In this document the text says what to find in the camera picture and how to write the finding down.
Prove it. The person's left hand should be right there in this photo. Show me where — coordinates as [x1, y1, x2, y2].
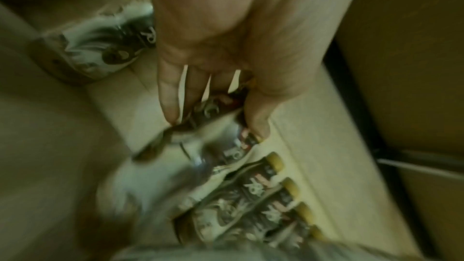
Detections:
[148, 0, 367, 140]

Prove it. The wooden shelf with black frame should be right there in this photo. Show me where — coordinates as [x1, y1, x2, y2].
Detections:
[0, 0, 464, 261]

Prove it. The yellow-capped drink bottle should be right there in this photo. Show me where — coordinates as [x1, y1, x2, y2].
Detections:
[29, 3, 157, 86]
[97, 82, 262, 226]

